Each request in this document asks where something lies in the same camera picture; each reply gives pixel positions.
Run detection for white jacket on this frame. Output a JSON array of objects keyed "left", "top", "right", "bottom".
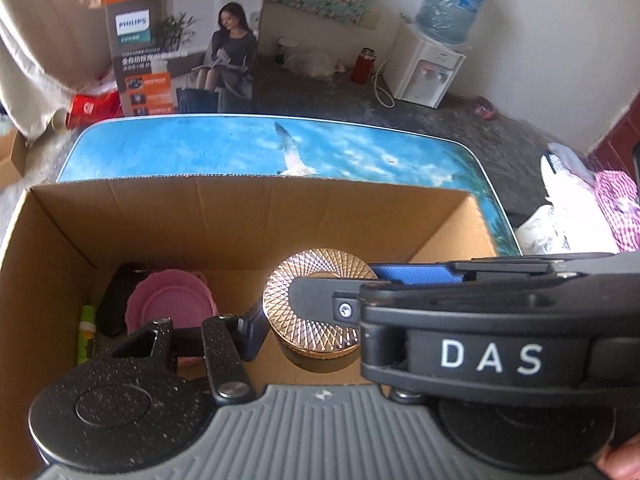
[{"left": 515, "top": 142, "right": 621, "bottom": 256}]

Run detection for beige draped cloth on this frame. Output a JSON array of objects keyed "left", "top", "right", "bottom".
[{"left": 0, "top": 0, "right": 121, "bottom": 141}]

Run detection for white water dispenser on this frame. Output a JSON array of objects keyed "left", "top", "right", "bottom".
[{"left": 392, "top": 22, "right": 466, "bottom": 108}]

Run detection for large brown cardboard box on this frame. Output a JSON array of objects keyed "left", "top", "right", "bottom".
[{"left": 0, "top": 172, "right": 501, "bottom": 466}]

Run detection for small pink object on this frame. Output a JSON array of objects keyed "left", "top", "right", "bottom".
[{"left": 472, "top": 95, "right": 501, "bottom": 121}]

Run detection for red thermos bottle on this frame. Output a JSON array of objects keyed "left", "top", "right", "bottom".
[{"left": 350, "top": 47, "right": 376, "bottom": 86}]

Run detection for white power cable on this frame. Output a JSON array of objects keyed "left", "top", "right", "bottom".
[{"left": 370, "top": 57, "right": 401, "bottom": 108}]

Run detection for green stick tube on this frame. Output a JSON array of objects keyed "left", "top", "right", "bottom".
[{"left": 75, "top": 304, "right": 97, "bottom": 366}]

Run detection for person's right hand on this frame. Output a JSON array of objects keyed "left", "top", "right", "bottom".
[{"left": 597, "top": 439, "right": 640, "bottom": 480}]

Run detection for red plastic bag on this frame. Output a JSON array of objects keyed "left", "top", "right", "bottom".
[{"left": 65, "top": 72, "right": 123, "bottom": 128}]

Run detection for dark red wooden door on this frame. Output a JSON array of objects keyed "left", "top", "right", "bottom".
[{"left": 587, "top": 105, "right": 640, "bottom": 171}]

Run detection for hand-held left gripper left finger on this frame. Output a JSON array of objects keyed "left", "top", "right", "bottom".
[{"left": 112, "top": 304, "right": 272, "bottom": 407}]

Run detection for pink round container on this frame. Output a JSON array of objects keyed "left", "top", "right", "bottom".
[{"left": 126, "top": 267, "right": 218, "bottom": 368}]

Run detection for small open cardboard box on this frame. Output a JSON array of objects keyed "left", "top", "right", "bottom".
[{"left": 0, "top": 127, "right": 28, "bottom": 183}]

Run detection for white plastic bag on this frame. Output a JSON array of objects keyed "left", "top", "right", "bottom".
[{"left": 280, "top": 47, "right": 346, "bottom": 81}]

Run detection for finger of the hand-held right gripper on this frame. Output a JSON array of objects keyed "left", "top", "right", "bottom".
[
  {"left": 291, "top": 276, "right": 363, "bottom": 331},
  {"left": 372, "top": 251, "right": 618, "bottom": 288}
]

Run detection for black oval case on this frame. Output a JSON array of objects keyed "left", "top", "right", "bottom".
[{"left": 95, "top": 262, "right": 146, "bottom": 338}]

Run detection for orange printed product box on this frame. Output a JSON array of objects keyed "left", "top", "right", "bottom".
[{"left": 100, "top": 0, "right": 273, "bottom": 118}]

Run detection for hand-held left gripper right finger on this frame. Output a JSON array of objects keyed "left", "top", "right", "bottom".
[{"left": 387, "top": 385, "right": 428, "bottom": 405}]

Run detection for pink checkered cloth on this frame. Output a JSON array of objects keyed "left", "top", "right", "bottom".
[{"left": 592, "top": 170, "right": 640, "bottom": 253}]

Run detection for blue water jug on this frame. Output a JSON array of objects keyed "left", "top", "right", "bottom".
[{"left": 415, "top": 0, "right": 493, "bottom": 48}]

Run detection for rose-gold textured jar lid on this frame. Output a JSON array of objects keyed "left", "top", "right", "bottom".
[{"left": 262, "top": 247, "right": 379, "bottom": 373}]

